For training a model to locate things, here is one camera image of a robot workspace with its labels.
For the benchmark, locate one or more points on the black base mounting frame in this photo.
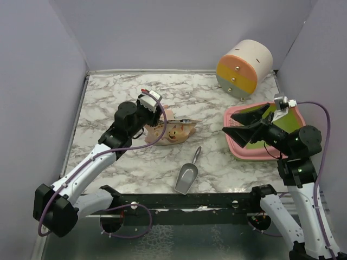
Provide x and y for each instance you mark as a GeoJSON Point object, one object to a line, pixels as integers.
{"type": "Point", "coordinates": [178, 209]}

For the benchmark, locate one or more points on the grey metal litter scoop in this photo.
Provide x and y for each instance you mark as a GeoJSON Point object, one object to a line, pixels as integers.
{"type": "Point", "coordinates": [187, 175]}

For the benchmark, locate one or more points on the round pastel drawer cabinet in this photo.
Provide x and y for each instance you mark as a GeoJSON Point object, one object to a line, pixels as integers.
{"type": "Point", "coordinates": [245, 66]}

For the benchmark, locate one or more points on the pink green litter box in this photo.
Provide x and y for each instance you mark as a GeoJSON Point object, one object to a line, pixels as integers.
{"type": "Point", "coordinates": [259, 151]}

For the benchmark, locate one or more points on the pink cat litter bag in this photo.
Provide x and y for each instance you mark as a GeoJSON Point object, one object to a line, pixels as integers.
{"type": "Point", "coordinates": [175, 133]}

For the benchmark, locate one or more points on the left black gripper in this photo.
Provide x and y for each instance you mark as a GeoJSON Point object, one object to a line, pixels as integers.
{"type": "Point", "coordinates": [154, 117]}

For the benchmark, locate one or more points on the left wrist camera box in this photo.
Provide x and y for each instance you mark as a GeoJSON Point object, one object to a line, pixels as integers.
{"type": "Point", "coordinates": [149, 99]}

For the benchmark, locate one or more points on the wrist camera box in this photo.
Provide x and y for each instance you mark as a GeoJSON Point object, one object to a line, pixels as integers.
{"type": "Point", "coordinates": [283, 103]}
{"type": "Point", "coordinates": [149, 99]}

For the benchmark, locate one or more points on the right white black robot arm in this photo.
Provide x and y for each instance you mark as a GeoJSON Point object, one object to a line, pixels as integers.
{"type": "Point", "coordinates": [310, 237]}

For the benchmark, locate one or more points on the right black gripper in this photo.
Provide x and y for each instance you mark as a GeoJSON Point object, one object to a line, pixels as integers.
{"type": "Point", "coordinates": [242, 134]}

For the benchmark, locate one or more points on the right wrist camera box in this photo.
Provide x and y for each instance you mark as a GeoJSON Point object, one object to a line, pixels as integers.
{"type": "Point", "coordinates": [283, 103]}

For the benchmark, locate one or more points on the metal bag sealing clip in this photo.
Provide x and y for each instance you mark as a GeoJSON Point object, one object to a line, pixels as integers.
{"type": "Point", "coordinates": [183, 121]}

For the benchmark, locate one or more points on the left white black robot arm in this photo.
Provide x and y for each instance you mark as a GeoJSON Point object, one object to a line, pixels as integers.
{"type": "Point", "coordinates": [58, 207]}

